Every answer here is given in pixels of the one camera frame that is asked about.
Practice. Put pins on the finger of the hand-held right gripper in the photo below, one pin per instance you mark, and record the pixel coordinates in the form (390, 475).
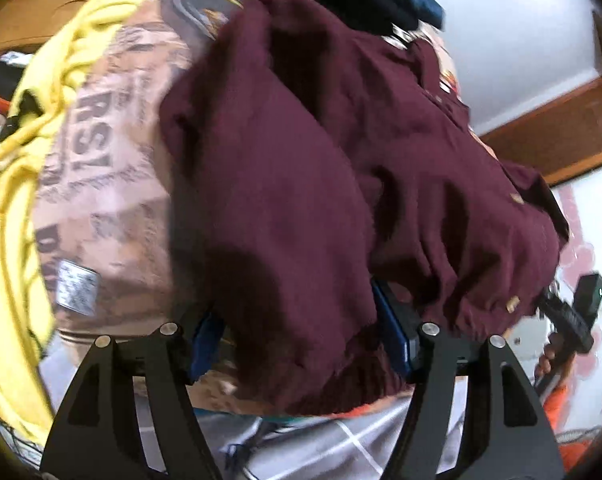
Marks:
(548, 300)

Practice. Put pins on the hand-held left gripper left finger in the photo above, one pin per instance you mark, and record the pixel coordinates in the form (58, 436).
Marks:
(206, 342)

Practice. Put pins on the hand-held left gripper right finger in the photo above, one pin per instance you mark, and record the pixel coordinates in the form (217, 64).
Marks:
(393, 330)

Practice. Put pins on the maroon button shirt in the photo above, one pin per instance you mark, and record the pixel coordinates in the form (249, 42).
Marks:
(306, 185)

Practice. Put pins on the person's right hand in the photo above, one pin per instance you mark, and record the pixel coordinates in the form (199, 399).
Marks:
(548, 355)

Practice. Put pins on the white door pink stickers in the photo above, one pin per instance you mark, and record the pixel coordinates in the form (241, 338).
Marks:
(581, 225)

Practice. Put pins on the orange cloth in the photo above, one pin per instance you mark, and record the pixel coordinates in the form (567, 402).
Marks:
(561, 405)

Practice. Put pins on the grey checked bedsheet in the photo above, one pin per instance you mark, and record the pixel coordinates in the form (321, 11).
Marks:
(331, 440)

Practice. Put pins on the yellow cloth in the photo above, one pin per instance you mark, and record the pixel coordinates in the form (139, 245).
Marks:
(11, 220)

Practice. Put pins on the bamboo lap desk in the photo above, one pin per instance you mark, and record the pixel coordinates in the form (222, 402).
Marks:
(46, 10)

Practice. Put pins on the wooden door frame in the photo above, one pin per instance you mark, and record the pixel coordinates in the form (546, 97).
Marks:
(556, 125)

